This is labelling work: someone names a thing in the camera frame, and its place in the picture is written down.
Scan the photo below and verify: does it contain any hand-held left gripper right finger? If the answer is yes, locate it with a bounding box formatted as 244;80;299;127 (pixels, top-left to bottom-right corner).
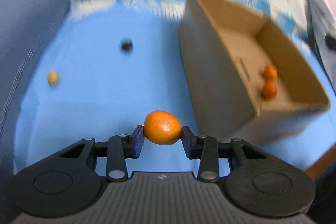
181;126;289;182

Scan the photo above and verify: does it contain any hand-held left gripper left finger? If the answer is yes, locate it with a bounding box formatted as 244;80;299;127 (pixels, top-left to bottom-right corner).
31;125;144;182

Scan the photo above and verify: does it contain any oval orange kumquat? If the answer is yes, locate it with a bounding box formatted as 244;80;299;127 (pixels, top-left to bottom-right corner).
143;110;182;146

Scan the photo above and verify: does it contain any brown cardboard box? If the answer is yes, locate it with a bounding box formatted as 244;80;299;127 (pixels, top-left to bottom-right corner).
178;0;331;146

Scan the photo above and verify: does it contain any orange kumquat with stem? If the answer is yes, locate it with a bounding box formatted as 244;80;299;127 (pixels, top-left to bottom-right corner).
262;81;277;99

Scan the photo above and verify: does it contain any round orange kumquat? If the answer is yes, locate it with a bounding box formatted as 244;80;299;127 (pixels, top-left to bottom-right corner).
263;64;278;81

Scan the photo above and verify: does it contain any blue printed cloth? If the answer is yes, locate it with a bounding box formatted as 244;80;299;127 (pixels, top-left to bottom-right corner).
16;0;336;178

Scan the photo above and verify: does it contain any dark cherry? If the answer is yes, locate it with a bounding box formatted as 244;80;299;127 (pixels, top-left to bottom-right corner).
120;39;134;53

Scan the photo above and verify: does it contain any yellow-green longan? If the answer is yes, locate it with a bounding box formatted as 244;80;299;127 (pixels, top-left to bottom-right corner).
47;70;60;87

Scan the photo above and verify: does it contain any grey fabric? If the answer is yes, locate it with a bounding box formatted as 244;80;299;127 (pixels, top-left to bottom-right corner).
302;0;336;77

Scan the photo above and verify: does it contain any metal chain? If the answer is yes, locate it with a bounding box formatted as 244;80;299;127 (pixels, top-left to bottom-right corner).
0;30;53;132

